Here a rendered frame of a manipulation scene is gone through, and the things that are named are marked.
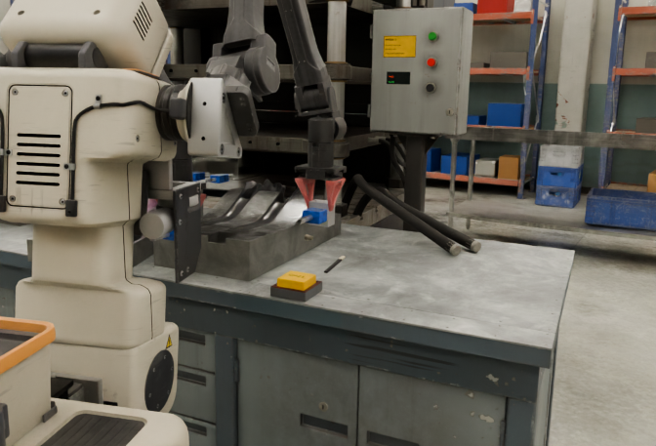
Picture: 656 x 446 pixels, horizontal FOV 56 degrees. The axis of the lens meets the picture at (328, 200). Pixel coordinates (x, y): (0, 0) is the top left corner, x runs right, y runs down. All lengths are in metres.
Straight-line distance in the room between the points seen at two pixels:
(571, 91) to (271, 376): 6.49
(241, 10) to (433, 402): 0.81
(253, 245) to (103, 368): 0.44
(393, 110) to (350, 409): 1.07
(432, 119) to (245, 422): 1.10
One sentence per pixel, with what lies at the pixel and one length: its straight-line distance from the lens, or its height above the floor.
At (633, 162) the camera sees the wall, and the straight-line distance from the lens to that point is 7.81.
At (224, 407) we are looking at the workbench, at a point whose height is 0.50.
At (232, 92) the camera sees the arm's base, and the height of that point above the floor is 1.21.
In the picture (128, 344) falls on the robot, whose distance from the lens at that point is 1.02.
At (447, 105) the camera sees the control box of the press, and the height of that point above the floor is 1.16.
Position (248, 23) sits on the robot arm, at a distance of 1.07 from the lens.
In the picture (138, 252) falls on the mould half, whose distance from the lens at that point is 1.51.
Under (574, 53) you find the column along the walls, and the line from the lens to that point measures 7.57.
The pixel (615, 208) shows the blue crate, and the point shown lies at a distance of 4.89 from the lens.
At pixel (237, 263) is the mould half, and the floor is 0.84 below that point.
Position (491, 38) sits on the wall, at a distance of 8.11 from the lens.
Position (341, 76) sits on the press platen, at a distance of 1.99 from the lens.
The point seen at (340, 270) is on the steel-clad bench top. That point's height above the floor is 0.80.
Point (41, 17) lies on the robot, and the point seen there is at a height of 1.31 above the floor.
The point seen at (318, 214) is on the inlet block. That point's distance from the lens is 1.34.
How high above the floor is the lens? 1.22
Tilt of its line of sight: 10 degrees down
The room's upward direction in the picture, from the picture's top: 1 degrees clockwise
